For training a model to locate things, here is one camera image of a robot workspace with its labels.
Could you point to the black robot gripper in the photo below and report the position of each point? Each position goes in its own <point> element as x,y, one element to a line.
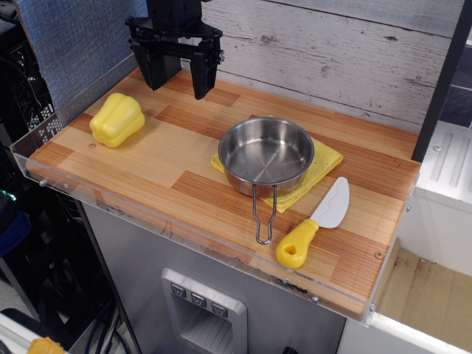
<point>174,30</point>

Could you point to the stainless steel pot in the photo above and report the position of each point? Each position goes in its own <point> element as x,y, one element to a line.
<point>265,157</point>

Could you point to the yellow folded towel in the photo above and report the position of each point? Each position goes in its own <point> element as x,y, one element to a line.
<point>325,160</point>

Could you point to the yellow toy bell pepper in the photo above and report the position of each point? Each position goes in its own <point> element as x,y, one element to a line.
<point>120,117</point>

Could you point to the blue fabric panel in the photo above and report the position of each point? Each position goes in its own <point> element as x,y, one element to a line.
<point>82,48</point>

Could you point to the clear acrylic table guard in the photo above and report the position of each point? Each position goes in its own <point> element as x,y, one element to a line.
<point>161,180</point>

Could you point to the white ribbed sink unit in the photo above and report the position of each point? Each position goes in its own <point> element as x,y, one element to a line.
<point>436,224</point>

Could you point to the yellow object bottom left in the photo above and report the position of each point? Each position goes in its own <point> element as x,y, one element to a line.
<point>45,346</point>

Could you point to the toy knife yellow handle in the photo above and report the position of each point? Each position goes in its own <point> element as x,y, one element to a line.
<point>292,250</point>

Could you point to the black vertical post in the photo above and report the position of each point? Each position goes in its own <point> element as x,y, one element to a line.
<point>452,59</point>

